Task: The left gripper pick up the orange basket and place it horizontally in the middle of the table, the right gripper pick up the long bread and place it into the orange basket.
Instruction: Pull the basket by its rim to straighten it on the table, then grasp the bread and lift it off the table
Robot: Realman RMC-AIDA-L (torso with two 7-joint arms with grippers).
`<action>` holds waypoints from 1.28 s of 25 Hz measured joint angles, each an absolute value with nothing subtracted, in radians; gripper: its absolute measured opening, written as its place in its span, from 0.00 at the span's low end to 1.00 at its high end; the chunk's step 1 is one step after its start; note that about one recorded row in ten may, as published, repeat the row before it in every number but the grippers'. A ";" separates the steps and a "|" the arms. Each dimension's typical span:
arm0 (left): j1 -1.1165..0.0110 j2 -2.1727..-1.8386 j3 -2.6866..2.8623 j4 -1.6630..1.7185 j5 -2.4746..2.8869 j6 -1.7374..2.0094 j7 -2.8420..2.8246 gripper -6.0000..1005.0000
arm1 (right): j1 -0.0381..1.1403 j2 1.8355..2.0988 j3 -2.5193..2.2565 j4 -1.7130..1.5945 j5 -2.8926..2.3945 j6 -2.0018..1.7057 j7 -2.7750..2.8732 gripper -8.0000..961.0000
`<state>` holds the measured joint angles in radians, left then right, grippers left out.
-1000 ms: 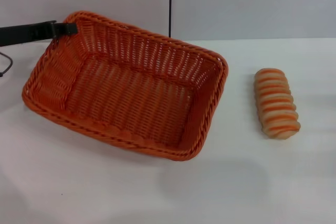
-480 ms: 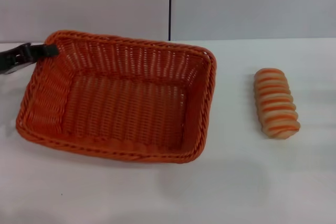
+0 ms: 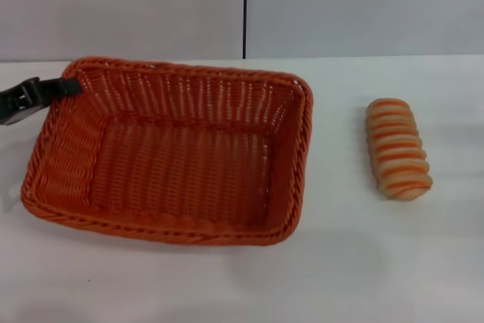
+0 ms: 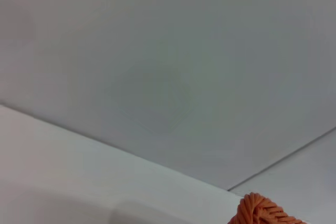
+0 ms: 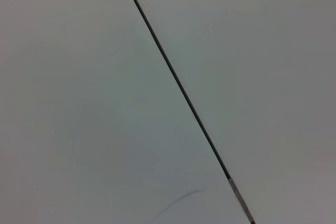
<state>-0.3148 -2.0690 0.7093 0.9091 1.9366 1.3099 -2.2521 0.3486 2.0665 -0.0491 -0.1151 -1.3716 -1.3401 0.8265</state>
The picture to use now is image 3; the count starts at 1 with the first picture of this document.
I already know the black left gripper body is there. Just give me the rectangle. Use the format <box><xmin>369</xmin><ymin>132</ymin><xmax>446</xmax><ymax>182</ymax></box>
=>
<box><xmin>0</xmin><ymin>76</ymin><xmax>54</xmax><ymax>128</ymax></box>

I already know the orange woven plastic basket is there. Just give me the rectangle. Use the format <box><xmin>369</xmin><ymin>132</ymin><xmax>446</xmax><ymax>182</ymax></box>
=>
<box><xmin>20</xmin><ymin>56</ymin><xmax>315</xmax><ymax>247</ymax></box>

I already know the orange striped bread loaf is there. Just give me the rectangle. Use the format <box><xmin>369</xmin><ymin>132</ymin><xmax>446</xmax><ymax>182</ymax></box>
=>
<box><xmin>365</xmin><ymin>98</ymin><xmax>433</xmax><ymax>201</ymax></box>

